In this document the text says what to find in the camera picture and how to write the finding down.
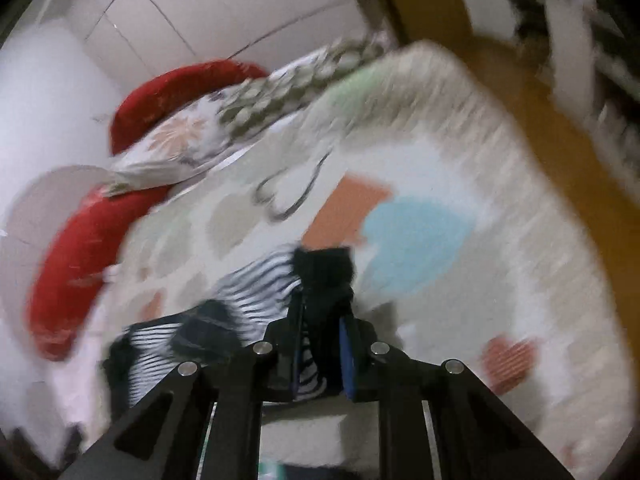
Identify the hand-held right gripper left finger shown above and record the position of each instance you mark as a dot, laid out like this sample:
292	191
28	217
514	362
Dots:
296	360

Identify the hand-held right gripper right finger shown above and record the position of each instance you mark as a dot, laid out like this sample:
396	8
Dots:
347	360

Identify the black white striped sock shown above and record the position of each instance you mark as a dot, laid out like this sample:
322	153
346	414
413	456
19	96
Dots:
250	290

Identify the patterned bed sheet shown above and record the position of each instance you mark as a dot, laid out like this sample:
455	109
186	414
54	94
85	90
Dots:
450	240

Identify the red pillow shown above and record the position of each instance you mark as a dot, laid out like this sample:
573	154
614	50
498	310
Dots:
180	95
80	265

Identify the floral white pillow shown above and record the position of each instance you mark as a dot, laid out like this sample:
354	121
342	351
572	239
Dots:
175	145

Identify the green patterned blanket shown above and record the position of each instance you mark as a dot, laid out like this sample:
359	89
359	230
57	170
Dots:
300	80

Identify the white wardrobe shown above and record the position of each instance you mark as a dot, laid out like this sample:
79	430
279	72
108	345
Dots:
210	10

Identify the black white patterned cloth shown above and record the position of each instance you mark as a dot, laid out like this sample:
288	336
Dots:
580	45

